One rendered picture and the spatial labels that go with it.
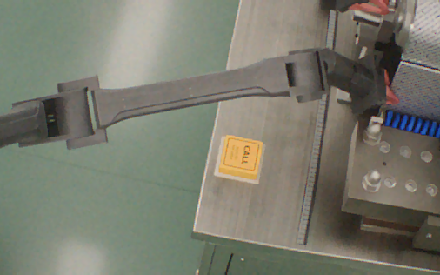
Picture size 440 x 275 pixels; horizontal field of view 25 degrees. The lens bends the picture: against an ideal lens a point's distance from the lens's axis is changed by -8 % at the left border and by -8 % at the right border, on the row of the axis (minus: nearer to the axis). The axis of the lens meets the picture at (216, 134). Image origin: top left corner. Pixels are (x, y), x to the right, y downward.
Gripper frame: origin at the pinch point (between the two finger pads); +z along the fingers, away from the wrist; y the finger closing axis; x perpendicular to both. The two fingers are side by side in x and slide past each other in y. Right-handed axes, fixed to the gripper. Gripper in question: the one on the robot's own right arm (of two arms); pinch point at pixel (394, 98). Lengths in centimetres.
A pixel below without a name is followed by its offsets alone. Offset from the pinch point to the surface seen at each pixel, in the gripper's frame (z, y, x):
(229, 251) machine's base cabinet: -10.8, 22.5, -34.2
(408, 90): -1.2, 0.5, 4.6
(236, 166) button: -15.0, 8.6, -27.3
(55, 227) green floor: 6, -10, -127
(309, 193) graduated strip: -2.5, 12.6, -21.2
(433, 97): 3.0, 1.4, 7.7
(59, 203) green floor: 7, -18, -127
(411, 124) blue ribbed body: 4.7, 3.7, 0.2
